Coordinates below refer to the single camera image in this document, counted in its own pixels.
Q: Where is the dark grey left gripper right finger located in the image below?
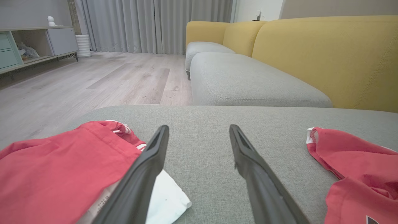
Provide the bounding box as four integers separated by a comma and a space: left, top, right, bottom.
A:
229, 124, 311, 224

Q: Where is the white ribbed cylinder vase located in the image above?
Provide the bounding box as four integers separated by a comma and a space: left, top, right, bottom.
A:
76, 35, 92, 58

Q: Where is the yellow sofa back cushion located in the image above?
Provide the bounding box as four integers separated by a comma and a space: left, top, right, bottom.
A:
223, 21, 268, 57
252, 16, 398, 113
186, 21, 230, 50

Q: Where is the short grey sofa seat cushion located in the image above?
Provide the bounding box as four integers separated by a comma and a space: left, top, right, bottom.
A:
185, 41, 236, 79

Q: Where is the red garment with dark logo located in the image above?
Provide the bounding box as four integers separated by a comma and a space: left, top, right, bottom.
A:
306, 127, 398, 224

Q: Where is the crumpled plastic bag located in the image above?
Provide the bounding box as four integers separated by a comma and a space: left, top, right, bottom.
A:
17, 42, 40, 61

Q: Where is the low media cabinet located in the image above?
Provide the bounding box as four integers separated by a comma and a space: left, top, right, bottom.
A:
0, 26, 79, 80

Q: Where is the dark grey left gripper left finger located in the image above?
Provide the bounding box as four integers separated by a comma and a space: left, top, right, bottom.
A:
92, 125, 170, 224

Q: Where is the grey fabric ottoman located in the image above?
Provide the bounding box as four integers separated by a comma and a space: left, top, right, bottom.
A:
70, 105, 398, 224

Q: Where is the grey cabinet door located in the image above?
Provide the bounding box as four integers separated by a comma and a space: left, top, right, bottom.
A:
47, 28, 79, 56

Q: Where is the mint green cabinet drawer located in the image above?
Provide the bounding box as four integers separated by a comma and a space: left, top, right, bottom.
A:
0, 33, 12, 51
0, 49, 20, 69

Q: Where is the grey pleated curtain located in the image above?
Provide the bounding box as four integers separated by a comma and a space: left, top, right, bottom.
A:
75, 0, 234, 55

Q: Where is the red garment with white trim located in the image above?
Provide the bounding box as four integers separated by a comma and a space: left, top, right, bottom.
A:
0, 120, 192, 224

